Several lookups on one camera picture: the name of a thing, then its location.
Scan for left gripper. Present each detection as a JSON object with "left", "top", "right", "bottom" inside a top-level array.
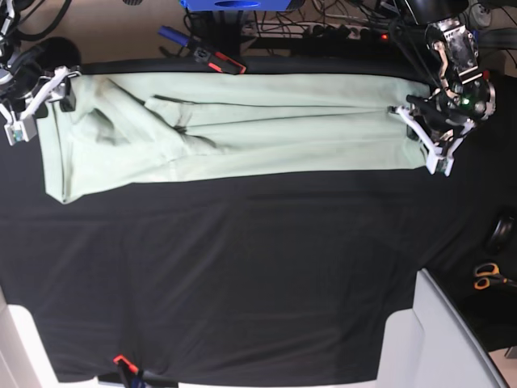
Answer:
[{"left": 406, "top": 80, "right": 496, "bottom": 141}]

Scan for white bin left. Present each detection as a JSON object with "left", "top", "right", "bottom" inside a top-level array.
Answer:
[{"left": 1, "top": 293, "right": 59, "bottom": 388}]

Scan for blue box on stand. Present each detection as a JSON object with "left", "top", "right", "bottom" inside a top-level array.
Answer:
[{"left": 179, "top": 0, "right": 305, "bottom": 12}]

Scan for bottom blue-red bar clamp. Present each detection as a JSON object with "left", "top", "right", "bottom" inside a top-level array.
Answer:
[{"left": 98, "top": 354, "right": 179, "bottom": 388}]

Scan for light green T-shirt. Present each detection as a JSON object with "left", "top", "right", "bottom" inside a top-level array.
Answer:
[{"left": 38, "top": 73, "right": 430, "bottom": 204}]

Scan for top blue-red bar clamp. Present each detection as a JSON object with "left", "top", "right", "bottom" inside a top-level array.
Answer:
[{"left": 158, "top": 26, "right": 246, "bottom": 75}]

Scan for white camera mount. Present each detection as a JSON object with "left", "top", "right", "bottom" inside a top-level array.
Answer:
[
  {"left": 388, "top": 106, "right": 475, "bottom": 177},
  {"left": 1, "top": 65, "right": 82, "bottom": 146}
]

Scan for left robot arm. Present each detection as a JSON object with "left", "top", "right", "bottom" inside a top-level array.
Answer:
[{"left": 389, "top": 1, "right": 496, "bottom": 142}]

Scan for blue-red bar clamp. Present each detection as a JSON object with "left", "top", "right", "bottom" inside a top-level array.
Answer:
[
  {"left": 158, "top": 26, "right": 246, "bottom": 75},
  {"left": 98, "top": 354, "right": 179, "bottom": 388}
]

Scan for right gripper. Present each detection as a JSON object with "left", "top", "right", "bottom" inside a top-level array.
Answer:
[{"left": 1, "top": 46, "right": 77, "bottom": 117}]

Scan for white bin right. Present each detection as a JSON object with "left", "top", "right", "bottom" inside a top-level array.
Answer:
[{"left": 376, "top": 269, "right": 507, "bottom": 387}]

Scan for orange-handled scissors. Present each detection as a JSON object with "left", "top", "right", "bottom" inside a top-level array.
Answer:
[{"left": 473, "top": 262, "right": 516, "bottom": 290}]

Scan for black table cloth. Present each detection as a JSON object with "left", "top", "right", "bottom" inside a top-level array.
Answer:
[{"left": 1, "top": 74, "right": 516, "bottom": 386}]

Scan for black tape roll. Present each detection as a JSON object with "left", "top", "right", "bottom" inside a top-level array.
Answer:
[{"left": 485, "top": 215, "right": 516, "bottom": 255}]

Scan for white bin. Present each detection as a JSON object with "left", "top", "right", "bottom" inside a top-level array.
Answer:
[
  {"left": 376, "top": 269, "right": 507, "bottom": 387},
  {"left": 1, "top": 293, "right": 59, "bottom": 388}
]

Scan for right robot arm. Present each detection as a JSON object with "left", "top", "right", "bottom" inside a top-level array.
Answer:
[{"left": 1, "top": 1, "right": 82, "bottom": 120}]

